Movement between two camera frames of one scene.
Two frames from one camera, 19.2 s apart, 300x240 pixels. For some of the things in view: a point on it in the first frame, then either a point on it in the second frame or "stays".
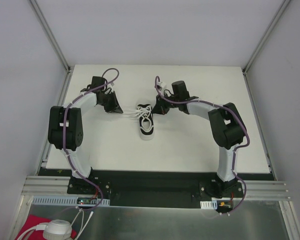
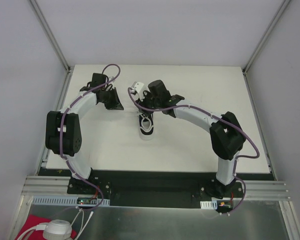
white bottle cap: (58, 229) stays
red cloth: (32, 221) stays
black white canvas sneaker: (146, 121) stays
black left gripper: (109, 101) stays
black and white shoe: (140, 111) → (143, 118)
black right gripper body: (163, 106) → (147, 104)
